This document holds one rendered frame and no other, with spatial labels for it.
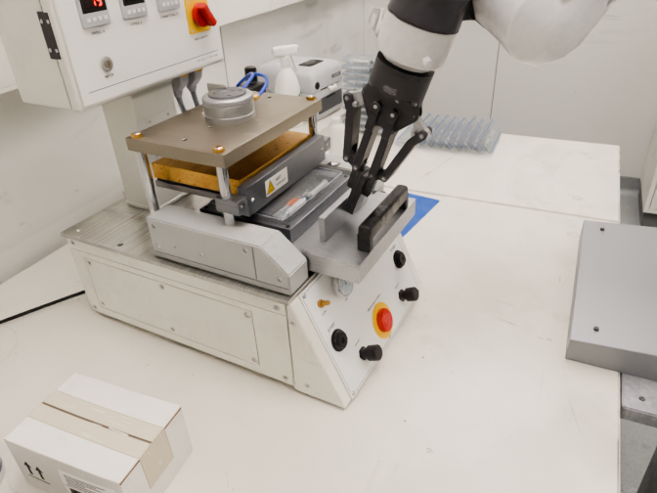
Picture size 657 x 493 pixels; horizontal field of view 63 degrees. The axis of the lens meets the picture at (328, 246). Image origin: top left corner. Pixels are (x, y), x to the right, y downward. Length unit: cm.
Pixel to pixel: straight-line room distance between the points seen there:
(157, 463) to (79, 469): 9
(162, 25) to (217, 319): 47
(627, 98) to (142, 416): 286
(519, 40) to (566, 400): 52
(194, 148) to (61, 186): 66
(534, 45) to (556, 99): 258
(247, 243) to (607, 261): 69
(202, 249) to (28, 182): 61
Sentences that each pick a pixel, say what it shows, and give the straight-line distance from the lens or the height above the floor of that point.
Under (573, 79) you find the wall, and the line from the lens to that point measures 318.
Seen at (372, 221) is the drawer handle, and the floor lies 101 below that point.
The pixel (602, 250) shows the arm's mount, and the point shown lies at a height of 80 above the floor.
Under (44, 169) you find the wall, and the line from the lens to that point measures 134.
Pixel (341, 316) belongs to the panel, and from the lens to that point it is 81.
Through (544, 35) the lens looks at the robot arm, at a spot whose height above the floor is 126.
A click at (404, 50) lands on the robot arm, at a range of 65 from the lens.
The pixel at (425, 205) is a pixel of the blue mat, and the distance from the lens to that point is 134.
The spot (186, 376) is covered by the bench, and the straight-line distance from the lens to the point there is 91.
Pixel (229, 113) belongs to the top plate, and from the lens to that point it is 83.
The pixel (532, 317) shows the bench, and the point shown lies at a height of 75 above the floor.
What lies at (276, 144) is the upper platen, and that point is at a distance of 89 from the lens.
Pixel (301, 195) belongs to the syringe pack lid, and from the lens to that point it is 83.
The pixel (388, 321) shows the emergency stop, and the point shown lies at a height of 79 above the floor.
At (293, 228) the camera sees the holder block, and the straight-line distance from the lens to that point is 76.
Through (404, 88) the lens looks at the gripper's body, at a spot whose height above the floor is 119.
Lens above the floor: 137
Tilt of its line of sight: 32 degrees down
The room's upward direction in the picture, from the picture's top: 3 degrees counter-clockwise
